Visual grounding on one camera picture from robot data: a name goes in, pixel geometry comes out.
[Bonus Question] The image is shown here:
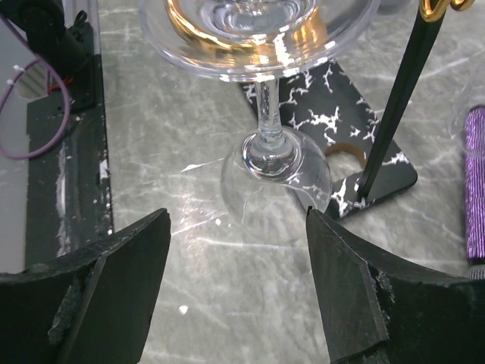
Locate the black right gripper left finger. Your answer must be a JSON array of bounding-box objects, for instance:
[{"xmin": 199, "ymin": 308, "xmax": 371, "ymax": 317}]
[{"xmin": 1, "ymin": 209, "xmax": 171, "ymax": 363}]

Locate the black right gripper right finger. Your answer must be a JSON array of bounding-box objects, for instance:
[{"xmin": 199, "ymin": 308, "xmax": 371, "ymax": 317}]
[{"xmin": 306, "ymin": 209, "xmax": 484, "ymax": 363}]

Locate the gold wine glass rack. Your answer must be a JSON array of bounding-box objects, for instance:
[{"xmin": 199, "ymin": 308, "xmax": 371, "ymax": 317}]
[{"xmin": 164, "ymin": 0, "xmax": 477, "ymax": 198}]

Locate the black marble rack base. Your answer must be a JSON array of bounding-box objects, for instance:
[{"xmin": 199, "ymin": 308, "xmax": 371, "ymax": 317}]
[{"xmin": 238, "ymin": 58, "xmax": 419, "ymax": 221}]

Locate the purple glitter microphone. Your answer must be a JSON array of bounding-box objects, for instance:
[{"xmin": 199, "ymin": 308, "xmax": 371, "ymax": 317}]
[{"xmin": 464, "ymin": 105, "xmax": 484, "ymax": 280}]

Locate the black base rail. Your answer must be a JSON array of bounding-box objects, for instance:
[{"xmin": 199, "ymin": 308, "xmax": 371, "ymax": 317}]
[{"xmin": 0, "ymin": 0, "xmax": 114, "ymax": 268}]

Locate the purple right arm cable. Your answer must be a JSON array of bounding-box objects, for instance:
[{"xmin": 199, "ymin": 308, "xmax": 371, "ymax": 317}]
[{"xmin": 0, "ymin": 14, "xmax": 73, "ymax": 160}]

